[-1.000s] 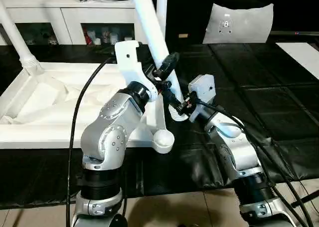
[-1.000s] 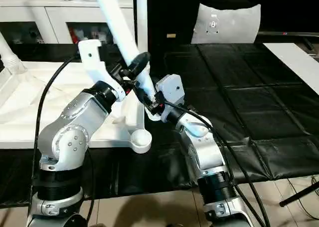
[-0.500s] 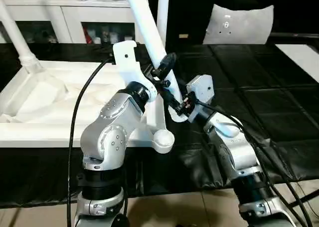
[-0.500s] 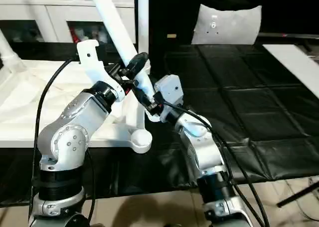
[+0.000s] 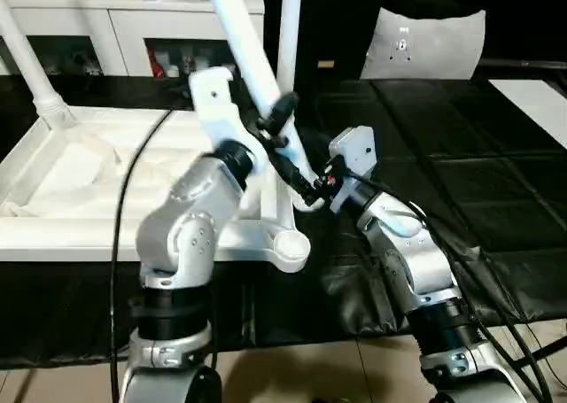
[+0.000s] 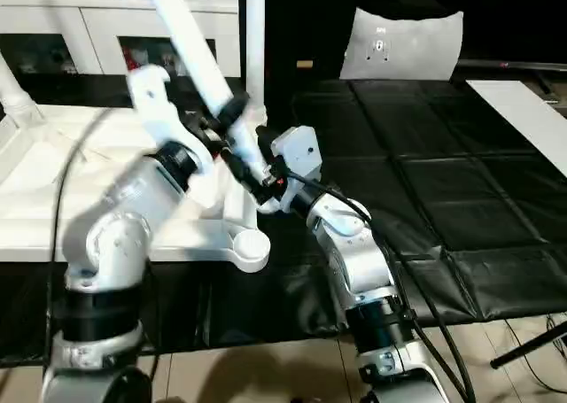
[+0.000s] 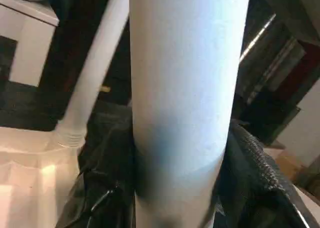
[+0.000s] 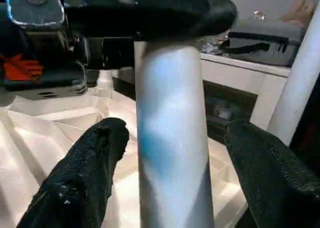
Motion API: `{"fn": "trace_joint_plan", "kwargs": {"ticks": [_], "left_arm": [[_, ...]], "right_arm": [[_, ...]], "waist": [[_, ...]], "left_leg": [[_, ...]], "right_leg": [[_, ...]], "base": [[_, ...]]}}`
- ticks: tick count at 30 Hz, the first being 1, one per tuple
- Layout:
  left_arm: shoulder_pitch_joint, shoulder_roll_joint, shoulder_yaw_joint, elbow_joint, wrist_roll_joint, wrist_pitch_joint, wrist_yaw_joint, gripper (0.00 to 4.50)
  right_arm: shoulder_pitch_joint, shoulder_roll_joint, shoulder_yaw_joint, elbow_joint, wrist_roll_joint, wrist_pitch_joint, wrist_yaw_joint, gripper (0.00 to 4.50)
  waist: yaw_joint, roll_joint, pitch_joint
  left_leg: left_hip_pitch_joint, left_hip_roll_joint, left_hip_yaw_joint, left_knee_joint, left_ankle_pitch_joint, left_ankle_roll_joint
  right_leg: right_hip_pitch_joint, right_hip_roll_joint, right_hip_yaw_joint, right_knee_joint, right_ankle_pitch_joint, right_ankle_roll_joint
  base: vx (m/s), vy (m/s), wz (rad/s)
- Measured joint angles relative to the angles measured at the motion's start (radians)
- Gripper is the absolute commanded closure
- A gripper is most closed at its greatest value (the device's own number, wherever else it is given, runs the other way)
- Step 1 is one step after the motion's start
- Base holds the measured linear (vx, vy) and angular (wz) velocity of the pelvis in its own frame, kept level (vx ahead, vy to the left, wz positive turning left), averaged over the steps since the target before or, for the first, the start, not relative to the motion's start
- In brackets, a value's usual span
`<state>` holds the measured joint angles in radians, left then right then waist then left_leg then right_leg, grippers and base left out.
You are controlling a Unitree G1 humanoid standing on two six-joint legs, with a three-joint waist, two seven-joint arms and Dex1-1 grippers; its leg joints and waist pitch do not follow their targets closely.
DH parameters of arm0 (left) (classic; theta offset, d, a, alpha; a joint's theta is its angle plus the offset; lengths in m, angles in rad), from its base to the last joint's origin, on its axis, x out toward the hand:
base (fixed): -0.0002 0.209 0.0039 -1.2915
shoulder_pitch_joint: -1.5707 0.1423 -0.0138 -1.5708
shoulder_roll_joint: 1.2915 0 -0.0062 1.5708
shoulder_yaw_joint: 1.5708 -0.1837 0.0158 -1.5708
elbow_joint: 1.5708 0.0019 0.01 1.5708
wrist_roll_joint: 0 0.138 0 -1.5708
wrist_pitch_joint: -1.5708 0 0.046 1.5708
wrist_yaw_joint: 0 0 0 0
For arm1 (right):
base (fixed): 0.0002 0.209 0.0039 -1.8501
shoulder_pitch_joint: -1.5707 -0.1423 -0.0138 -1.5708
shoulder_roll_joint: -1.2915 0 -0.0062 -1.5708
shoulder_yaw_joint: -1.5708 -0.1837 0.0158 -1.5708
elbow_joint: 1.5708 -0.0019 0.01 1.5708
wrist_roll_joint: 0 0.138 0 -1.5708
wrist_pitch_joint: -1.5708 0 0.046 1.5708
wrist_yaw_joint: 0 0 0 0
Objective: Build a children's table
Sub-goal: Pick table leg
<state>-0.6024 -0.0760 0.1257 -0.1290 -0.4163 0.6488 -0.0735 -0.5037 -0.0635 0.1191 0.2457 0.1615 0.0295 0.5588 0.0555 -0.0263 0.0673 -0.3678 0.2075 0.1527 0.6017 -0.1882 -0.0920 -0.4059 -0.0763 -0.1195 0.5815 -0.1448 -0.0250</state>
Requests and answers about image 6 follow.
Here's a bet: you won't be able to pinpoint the white plastic table leg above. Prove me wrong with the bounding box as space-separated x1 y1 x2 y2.
243 0 268 113
139 0 277 214
0 52 47 131

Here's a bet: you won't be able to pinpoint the black table frame bar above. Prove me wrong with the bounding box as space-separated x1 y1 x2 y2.
490 323 567 370

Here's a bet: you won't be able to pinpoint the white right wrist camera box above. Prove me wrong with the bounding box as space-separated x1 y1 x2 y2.
269 126 321 190

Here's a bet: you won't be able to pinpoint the loose floor cables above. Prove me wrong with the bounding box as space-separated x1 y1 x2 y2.
505 313 567 355

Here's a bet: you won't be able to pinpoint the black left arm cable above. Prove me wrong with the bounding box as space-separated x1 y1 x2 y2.
43 120 103 351

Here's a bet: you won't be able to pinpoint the white glass-door cabinet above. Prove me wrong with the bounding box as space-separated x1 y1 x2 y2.
0 0 243 80

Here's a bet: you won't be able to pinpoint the black work mat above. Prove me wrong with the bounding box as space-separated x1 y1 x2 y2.
0 74 567 368

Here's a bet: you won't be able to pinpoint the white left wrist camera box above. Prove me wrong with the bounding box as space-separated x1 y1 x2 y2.
126 64 203 158

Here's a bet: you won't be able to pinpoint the white plastic table top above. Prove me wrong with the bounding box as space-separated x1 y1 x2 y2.
0 102 272 276

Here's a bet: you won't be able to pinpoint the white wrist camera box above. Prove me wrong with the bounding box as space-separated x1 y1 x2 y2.
126 64 203 158
269 126 321 190

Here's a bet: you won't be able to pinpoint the white flat board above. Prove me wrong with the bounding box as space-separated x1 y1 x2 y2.
465 80 567 179

